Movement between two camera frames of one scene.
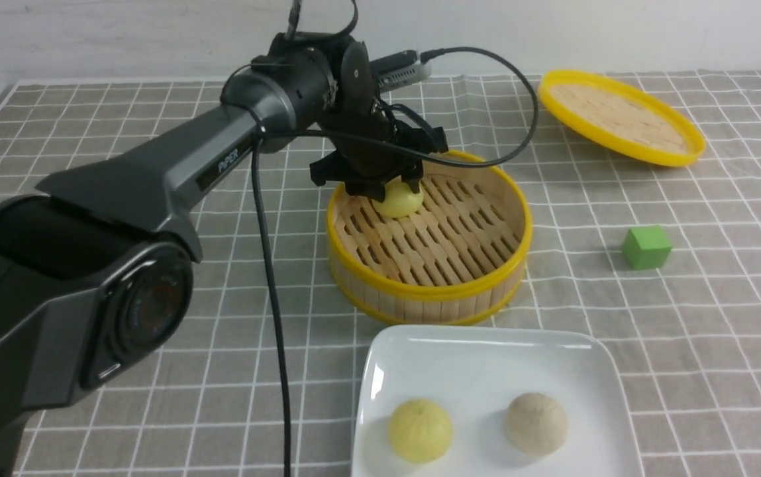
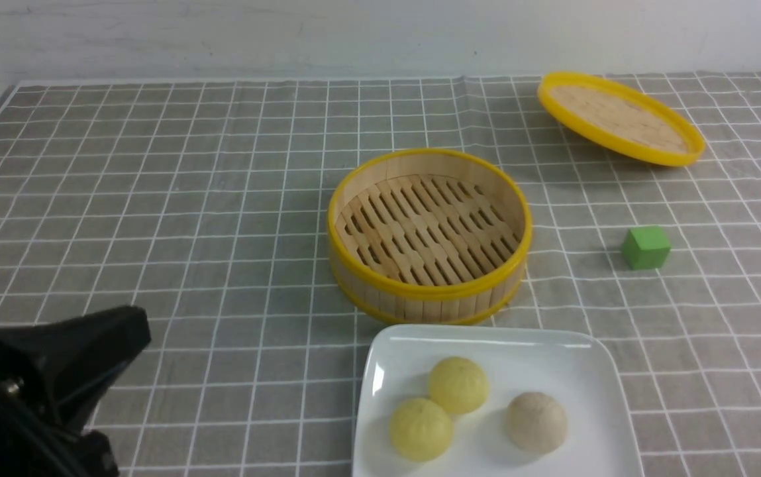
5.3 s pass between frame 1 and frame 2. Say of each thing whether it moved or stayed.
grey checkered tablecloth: stayed
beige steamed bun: stayed
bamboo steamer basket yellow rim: stayed
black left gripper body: moved
